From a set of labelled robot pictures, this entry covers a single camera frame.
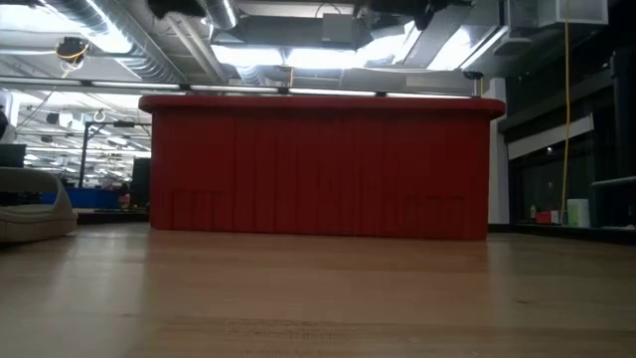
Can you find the large silver ventilation duct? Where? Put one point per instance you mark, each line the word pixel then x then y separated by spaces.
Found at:
pixel 124 45

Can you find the small silver ventilation duct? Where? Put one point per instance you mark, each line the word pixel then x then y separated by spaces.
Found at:
pixel 221 12

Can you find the black upright board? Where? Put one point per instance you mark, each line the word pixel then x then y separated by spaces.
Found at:
pixel 141 181

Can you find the black dome security camera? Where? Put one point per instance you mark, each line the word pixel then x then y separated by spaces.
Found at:
pixel 472 75

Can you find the black flat monitor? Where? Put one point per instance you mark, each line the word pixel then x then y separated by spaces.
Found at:
pixel 12 155

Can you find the white ceiling hook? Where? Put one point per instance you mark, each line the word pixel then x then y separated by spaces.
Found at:
pixel 99 119

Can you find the grey metal rail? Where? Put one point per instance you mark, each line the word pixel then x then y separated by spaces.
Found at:
pixel 613 182

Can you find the grey ceiling junction box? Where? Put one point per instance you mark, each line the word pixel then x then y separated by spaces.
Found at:
pixel 338 27

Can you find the red plastic bin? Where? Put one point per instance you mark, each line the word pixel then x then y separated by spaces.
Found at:
pixel 323 169

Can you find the white green container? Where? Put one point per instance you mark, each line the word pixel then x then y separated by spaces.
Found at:
pixel 578 214

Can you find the long ceiling light bar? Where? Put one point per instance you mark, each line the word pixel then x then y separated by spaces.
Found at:
pixel 233 88

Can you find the small red box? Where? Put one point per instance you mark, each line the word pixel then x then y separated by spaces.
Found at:
pixel 544 218

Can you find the blue partition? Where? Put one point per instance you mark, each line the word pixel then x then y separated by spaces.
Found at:
pixel 89 198

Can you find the black aluminium frame rails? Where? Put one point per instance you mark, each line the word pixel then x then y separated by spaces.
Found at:
pixel 536 230
pixel 114 215

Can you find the black pole stand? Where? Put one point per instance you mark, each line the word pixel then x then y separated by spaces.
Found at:
pixel 119 124

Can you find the grey slide sandal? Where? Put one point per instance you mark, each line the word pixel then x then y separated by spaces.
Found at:
pixel 35 224

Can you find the person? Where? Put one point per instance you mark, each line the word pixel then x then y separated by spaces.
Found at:
pixel 124 199

